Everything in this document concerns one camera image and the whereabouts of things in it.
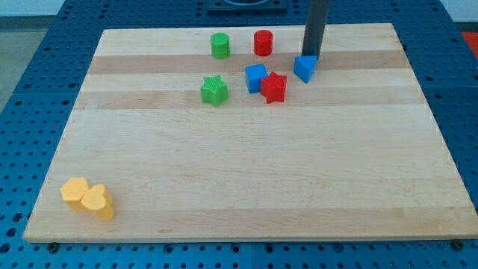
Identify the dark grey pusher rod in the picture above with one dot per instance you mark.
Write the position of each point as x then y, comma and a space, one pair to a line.
315, 26

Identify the red cylinder block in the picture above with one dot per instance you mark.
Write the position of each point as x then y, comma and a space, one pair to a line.
263, 42

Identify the yellow hexagon block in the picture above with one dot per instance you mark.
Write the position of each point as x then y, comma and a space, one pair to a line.
73, 191

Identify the green star block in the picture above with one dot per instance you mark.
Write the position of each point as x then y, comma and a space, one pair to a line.
214, 90

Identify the red star block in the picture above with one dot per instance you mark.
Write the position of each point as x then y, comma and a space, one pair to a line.
273, 87

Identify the yellow heart block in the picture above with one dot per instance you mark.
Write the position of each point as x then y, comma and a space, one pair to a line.
99, 202

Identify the blue cube block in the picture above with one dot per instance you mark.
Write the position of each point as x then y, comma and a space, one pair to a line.
254, 75

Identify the wooden board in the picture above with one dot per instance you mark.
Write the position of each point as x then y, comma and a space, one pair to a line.
354, 155

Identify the green cylinder block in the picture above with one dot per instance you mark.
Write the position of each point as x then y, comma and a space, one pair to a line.
220, 45

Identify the blue triangle block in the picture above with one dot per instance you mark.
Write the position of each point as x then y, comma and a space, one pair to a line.
304, 67

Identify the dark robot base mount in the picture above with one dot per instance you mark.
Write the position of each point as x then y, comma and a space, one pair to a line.
217, 6

